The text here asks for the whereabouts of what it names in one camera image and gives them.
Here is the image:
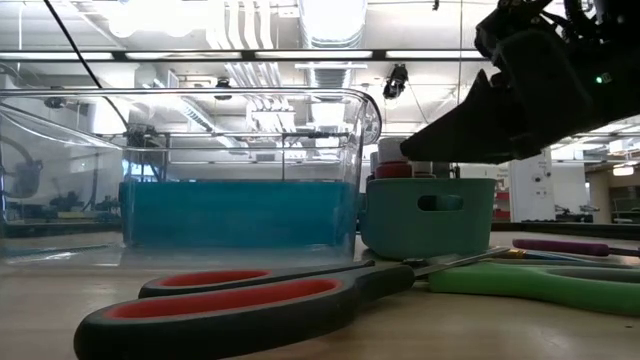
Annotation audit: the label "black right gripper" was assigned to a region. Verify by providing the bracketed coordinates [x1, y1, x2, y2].
[399, 28, 594, 165]

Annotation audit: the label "purple scissors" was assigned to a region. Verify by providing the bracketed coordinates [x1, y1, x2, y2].
[511, 238, 640, 259]

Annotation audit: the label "teal handled paintbrush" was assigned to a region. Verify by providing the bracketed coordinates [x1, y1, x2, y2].
[492, 248, 631, 267]

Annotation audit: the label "white pillar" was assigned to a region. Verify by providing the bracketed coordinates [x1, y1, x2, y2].
[508, 148, 555, 222]

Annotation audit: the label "black overhead light bar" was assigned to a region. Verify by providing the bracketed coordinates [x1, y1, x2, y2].
[0, 48, 489, 62]

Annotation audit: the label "green scissors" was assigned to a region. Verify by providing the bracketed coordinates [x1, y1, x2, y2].
[428, 261, 640, 319]

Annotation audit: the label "clear plastic bin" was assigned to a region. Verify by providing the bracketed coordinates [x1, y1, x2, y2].
[0, 88, 384, 269]

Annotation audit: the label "blue plastic bin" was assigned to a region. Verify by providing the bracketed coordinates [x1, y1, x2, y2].
[118, 179, 362, 250]

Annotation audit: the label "red and black scissors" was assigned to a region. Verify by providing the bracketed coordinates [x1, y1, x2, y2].
[73, 247, 512, 360]

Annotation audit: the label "thin hanging cable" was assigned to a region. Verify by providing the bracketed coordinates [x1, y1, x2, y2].
[452, 0, 465, 109]

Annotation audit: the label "small teal handled bin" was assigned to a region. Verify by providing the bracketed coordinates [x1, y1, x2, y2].
[359, 177, 498, 261]

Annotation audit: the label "silver ceiling duct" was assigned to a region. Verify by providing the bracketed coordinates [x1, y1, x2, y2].
[299, 0, 369, 91]

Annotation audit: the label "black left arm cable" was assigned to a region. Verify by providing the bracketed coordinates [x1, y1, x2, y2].
[43, 0, 132, 132]

